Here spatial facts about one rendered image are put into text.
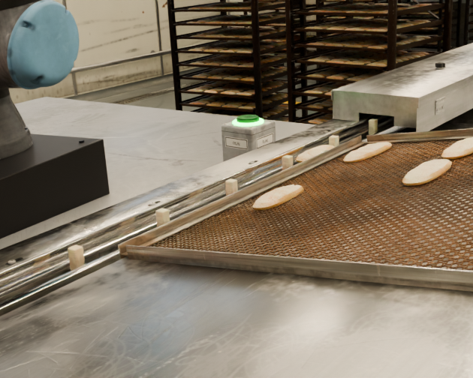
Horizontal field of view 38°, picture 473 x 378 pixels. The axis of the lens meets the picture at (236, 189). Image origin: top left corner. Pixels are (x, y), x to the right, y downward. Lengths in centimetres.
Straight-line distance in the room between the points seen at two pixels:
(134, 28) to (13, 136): 575
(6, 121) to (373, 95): 65
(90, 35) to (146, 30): 70
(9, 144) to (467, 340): 82
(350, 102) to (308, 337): 92
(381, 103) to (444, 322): 89
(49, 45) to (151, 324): 54
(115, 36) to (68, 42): 567
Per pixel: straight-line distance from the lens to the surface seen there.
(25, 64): 97
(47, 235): 88
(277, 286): 56
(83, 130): 159
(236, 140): 119
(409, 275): 52
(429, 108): 133
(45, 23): 98
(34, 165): 103
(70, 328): 57
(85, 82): 646
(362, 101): 133
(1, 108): 112
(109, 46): 664
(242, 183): 104
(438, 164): 83
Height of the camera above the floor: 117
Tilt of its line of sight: 19 degrees down
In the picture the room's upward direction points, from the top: 3 degrees counter-clockwise
